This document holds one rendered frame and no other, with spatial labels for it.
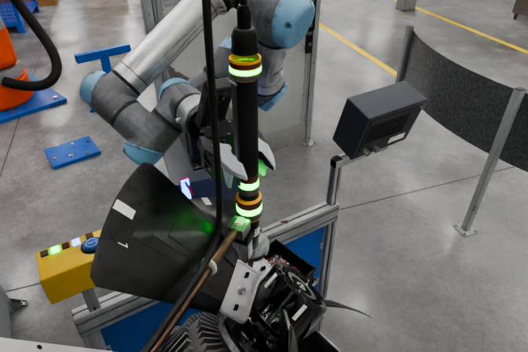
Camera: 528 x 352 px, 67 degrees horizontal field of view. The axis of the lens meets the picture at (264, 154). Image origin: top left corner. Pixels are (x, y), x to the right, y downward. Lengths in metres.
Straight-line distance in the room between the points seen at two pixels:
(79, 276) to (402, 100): 1.05
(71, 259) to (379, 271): 1.76
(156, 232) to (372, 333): 1.70
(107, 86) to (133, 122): 0.10
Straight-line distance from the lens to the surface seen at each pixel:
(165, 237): 0.63
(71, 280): 1.10
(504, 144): 2.51
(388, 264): 2.49
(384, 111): 1.30
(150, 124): 0.83
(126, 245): 0.59
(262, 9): 0.89
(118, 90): 0.87
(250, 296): 0.73
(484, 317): 2.45
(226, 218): 0.92
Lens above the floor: 1.82
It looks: 34 degrees down
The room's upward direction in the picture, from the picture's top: straight up
